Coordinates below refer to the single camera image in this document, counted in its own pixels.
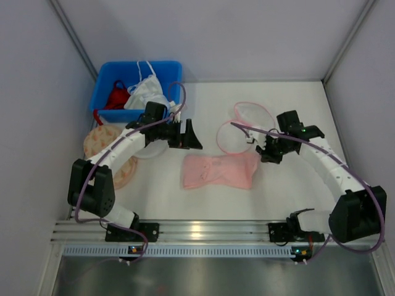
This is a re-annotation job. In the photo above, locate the pink-trimmed mesh laundry bag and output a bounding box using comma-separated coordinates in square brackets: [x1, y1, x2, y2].
[216, 102, 276, 154]

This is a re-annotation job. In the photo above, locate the pink bra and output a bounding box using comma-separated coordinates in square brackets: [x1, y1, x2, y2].
[181, 152, 260, 189]

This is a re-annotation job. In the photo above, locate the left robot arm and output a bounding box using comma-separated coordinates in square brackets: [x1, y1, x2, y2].
[67, 102, 203, 229]

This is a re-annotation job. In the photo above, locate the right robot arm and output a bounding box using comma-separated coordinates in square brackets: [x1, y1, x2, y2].
[249, 110, 386, 243]

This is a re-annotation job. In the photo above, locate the blue-trimmed mesh laundry bag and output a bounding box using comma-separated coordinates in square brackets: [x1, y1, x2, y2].
[135, 146, 167, 159]

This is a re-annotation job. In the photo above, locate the white bra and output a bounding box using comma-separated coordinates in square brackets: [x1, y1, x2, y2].
[123, 61, 170, 110]

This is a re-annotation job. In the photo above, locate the red bra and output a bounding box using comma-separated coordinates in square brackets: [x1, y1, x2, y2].
[90, 79, 130, 125]

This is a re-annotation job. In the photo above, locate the blue plastic bin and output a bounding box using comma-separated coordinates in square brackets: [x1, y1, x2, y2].
[89, 60, 183, 123]

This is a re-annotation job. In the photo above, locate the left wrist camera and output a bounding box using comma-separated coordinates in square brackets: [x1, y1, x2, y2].
[167, 101, 185, 123]

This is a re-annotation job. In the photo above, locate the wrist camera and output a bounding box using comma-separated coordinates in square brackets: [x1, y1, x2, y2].
[246, 130, 266, 148]
[167, 101, 185, 123]

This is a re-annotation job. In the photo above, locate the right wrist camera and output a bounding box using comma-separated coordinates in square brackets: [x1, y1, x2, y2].
[246, 130, 266, 148]

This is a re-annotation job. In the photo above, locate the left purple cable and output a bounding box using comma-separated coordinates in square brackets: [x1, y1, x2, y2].
[73, 81, 188, 264]

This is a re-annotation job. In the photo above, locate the purple cable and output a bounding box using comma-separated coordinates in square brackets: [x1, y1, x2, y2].
[230, 121, 388, 265]
[73, 81, 188, 264]

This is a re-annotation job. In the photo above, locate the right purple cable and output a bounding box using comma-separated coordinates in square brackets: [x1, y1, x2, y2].
[230, 121, 388, 265]

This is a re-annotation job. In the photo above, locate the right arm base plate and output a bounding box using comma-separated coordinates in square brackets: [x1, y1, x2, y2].
[267, 222, 325, 244]

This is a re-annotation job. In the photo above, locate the slotted cable duct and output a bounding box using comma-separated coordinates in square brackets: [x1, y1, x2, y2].
[62, 244, 314, 258]

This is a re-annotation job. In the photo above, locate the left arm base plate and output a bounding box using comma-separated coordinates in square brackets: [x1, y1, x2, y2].
[104, 222, 160, 242]

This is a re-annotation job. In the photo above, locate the aluminium mounting rail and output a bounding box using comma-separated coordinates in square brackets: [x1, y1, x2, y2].
[51, 209, 386, 245]

